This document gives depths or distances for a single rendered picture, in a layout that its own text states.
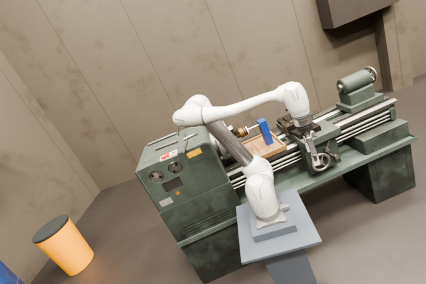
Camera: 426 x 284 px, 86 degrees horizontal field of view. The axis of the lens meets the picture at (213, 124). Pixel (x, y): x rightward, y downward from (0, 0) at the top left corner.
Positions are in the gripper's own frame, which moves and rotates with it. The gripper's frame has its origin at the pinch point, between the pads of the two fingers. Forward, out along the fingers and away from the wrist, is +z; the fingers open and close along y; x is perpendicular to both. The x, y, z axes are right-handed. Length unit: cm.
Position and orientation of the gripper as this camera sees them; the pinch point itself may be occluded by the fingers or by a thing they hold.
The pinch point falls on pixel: (313, 156)
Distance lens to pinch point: 133.9
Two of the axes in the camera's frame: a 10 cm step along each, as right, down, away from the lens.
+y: -1.4, 4.0, -9.0
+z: 3.9, 8.6, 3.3
